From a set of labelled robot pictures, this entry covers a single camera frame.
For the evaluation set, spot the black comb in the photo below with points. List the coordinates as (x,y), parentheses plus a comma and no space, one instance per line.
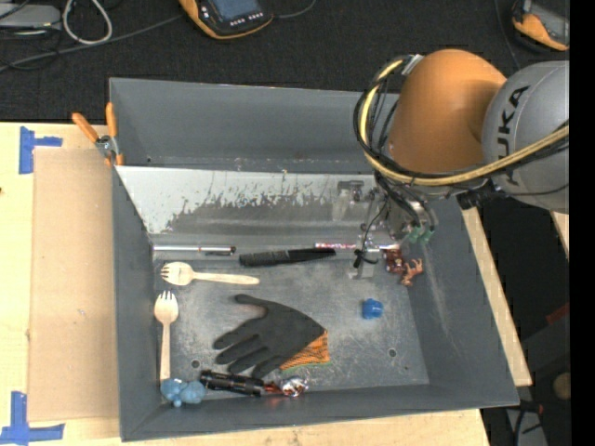
(283,257)

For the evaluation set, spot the brown cardboard board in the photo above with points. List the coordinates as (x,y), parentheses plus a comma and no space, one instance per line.
(70,272)

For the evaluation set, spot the grey metal bin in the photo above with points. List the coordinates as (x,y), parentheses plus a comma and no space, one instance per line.
(297,332)

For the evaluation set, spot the light blue toy animal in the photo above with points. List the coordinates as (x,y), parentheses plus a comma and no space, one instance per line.
(183,392)

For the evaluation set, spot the brown toy animal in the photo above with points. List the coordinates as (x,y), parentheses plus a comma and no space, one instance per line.
(411,271)

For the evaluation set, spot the dark brown toy figure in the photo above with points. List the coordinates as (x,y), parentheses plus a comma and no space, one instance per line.
(392,260)

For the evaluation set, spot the shiny foil wrapper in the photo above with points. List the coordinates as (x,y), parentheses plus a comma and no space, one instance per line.
(294,386)

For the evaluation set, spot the long wooden spork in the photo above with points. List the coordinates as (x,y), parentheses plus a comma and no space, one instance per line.
(165,323)

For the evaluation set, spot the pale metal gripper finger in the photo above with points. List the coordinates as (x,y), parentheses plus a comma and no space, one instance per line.
(363,267)
(345,202)

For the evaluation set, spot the red and white patterned stick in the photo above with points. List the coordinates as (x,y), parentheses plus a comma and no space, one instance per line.
(334,245)

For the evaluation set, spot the blue bottle cap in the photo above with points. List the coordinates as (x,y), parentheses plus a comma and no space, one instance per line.
(372,309)

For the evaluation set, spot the black cylinder on white bracket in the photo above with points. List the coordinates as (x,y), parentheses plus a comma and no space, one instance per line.
(472,200)

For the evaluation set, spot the black glove with orange cuff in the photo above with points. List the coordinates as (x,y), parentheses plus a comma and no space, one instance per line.
(279,330)

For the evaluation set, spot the silver pen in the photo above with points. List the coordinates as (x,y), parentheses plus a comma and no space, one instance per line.
(186,249)

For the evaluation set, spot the short wooden spork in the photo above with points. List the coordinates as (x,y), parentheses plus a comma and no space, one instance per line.
(186,274)

